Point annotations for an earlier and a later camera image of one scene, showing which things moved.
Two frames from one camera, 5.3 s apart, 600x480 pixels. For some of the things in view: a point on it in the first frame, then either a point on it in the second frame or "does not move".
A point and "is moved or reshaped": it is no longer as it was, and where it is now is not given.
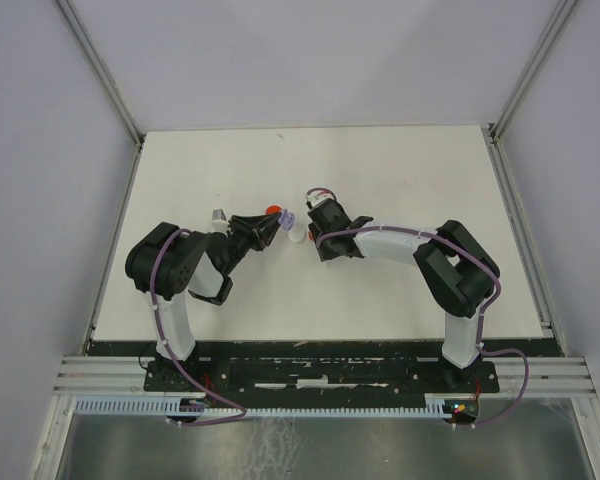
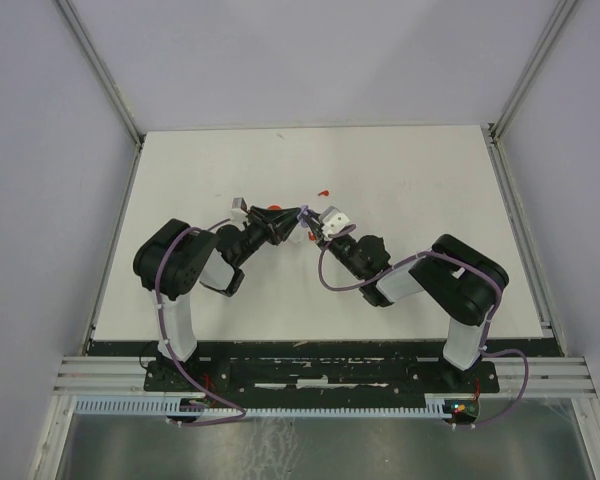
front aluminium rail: [518, 377] does not move
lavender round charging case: [287, 219] is moved or reshaped
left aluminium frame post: [101, 70] does not move
